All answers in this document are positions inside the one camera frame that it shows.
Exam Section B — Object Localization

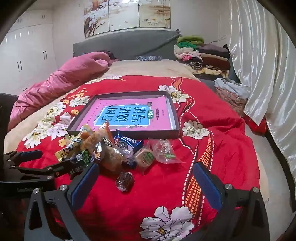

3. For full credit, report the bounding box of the black and green snack packet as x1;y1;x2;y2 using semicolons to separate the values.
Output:
69;149;93;172

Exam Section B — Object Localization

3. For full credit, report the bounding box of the red floral blanket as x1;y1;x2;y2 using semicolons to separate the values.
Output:
16;75;260;241

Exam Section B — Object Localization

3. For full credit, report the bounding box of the blue cookie packet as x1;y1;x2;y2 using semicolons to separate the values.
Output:
113;130;144;154

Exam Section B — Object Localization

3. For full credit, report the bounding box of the yellow cow print snack packet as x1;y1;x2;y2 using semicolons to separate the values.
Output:
54;137;81;163

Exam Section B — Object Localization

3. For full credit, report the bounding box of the pile of folded clothes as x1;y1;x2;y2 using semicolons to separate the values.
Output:
173;35;232;75

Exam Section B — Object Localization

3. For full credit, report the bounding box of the white satin curtain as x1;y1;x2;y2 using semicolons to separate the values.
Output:
229;0;296;172

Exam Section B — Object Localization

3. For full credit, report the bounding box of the floral wall painting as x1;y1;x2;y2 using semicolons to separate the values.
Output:
83;0;171;39

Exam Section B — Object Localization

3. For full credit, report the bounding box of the dark shallow cardboard box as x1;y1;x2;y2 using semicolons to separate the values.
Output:
67;91;180;139

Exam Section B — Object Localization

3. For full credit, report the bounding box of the pink and blue book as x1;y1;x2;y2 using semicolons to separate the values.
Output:
80;96;173;130

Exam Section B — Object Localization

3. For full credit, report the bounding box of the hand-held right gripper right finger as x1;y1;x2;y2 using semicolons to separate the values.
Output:
193;162;271;241

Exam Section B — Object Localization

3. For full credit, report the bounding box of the white wardrobe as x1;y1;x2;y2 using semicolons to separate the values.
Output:
0;9;58;93

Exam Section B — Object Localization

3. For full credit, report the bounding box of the clear floss cake packet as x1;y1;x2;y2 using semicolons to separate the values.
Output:
97;139;127;172

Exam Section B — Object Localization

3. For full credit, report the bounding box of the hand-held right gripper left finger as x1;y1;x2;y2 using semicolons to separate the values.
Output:
24;162;100;241

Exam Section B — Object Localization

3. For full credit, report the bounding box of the green label cake packet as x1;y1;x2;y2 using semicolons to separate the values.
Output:
133;145;155;175

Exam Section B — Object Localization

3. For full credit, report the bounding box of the dark brown candy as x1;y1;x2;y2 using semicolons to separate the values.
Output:
115;171;135;192

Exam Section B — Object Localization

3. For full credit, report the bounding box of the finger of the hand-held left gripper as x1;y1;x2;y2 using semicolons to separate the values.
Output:
10;159;92;183
4;150;43;171

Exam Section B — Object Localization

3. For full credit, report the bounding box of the grey headboard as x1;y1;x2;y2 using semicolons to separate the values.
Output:
73;30;181;61

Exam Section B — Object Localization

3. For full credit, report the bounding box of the blue and white chocolate bar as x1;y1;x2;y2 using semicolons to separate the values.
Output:
121;159;138;169

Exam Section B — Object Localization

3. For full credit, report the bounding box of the light blue cloth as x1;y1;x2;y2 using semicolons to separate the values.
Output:
214;77;250;100

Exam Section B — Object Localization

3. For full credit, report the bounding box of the clear red candy packet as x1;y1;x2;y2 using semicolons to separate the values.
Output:
148;138;183;164

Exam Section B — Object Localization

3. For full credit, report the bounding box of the pale green pastry packet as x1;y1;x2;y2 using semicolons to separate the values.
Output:
79;124;97;151

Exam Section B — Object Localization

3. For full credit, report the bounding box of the dark patterned cloth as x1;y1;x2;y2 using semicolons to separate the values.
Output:
135;55;162;61

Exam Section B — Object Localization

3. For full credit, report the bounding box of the tall orange snack packet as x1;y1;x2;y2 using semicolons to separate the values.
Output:
97;120;116;151

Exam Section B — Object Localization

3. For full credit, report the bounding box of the pink pillow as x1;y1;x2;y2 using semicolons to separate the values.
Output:
8;51;111;130

